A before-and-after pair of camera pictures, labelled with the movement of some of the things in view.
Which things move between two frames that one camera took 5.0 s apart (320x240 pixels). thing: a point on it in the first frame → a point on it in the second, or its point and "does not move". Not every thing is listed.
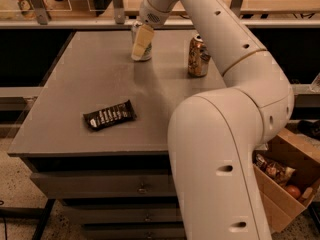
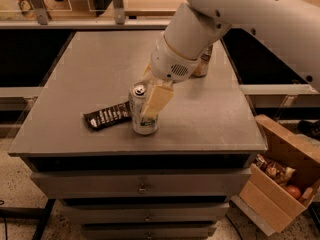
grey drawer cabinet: [97, 135] does not move
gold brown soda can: [198, 57] does not move
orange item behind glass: [24, 2] does not move
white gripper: [149, 17] → [169, 63]
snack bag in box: [278, 172] does not move
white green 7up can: [149, 52] → [141, 124]
